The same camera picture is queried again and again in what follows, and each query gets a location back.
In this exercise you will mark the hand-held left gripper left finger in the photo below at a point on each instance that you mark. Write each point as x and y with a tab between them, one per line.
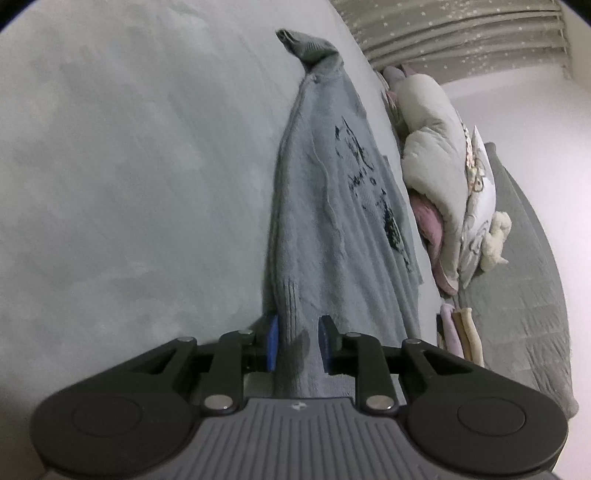
273	344

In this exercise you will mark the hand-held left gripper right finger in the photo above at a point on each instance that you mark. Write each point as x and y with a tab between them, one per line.
324	344

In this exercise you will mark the grey knit sweater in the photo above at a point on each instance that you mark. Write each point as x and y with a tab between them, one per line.
323	207

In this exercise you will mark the folded lilac cloth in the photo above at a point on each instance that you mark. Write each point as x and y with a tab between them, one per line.
450	327

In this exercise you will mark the folded beige cloth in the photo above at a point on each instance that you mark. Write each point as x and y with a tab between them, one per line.
471	337

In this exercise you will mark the pink pillow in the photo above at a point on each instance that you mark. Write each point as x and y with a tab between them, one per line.
429	217

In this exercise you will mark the cream plush toy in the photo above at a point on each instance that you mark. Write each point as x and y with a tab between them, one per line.
496	235

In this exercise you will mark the grey quilted headboard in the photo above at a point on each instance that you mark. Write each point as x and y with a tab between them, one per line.
531	300

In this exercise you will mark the printed pillow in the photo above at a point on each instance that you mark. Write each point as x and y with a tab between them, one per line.
482	194

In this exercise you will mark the light grey duvet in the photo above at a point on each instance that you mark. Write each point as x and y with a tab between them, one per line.
434	152

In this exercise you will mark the striped grey cloth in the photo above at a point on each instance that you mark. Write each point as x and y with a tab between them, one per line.
392	76

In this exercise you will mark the grey star curtain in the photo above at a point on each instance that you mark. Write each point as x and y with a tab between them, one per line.
461	37

